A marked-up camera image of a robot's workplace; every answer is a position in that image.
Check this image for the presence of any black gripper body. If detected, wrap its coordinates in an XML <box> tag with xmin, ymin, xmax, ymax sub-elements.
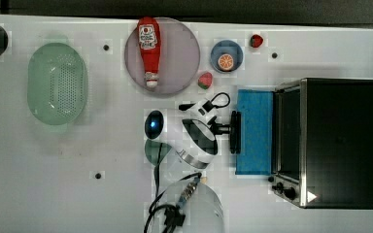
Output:
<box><xmin>208</xmin><ymin>116</ymin><xmax>230</xmax><ymax>135</ymax></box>

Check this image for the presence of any silver black toaster oven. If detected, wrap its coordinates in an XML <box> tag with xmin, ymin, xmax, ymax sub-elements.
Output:
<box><xmin>229</xmin><ymin>77</ymin><xmax>373</xmax><ymax>211</ymax></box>

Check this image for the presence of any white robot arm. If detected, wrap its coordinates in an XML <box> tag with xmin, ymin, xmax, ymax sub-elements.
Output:
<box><xmin>143</xmin><ymin>110</ymin><xmax>225</xmax><ymax>233</ymax></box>

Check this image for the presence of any red strawberry toy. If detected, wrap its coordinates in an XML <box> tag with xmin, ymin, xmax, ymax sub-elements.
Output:
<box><xmin>250</xmin><ymin>34</ymin><xmax>263</xmax><ymax>49</ymax></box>
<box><xmin>198</xmin><ymin>72</ymin><xmax>213</xmax><ymax>89</ymax></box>

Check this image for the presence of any orange slice toy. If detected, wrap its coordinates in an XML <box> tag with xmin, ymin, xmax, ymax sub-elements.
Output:
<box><xmin>218</xmin><ymin>53</ymin><xmax>234</xmax><ymax>72</ymax></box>

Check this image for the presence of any blue bowl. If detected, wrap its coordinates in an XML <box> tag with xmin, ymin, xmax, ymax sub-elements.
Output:
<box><xmin>210</xmin><ymin>40</ymin><xmax>244</xmax><ymax>73</ymax></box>

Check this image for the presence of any grey round plate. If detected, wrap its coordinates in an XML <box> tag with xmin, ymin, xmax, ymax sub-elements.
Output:
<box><xmin>124</xmin><ymin>17</ymin><xmax>200</xmax><ymax>96</ymax></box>

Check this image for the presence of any red ketchup bottle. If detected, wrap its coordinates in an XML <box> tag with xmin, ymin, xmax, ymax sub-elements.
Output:
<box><xmin>137</xmin><ymin>17</ymin><xmax>161</xmax><ymax>88</ymax></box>

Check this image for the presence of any green perforated colander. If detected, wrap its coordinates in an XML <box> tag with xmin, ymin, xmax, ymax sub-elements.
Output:
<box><xmin>27</xmin><ymin>35</ymin><xmax>88</xmax><ymax>133</ymax></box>

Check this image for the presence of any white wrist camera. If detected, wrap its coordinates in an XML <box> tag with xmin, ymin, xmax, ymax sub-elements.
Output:
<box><xmin>178</xmin><ymin>92</ymin><xmax>230</xmax><ymax>117</ymax></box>

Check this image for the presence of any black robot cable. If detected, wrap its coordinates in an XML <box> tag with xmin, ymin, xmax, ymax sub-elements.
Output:
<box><xmin>143</xmin><ymin>142</ymin><xmax>203</xmax><ymax>233</ymax></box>

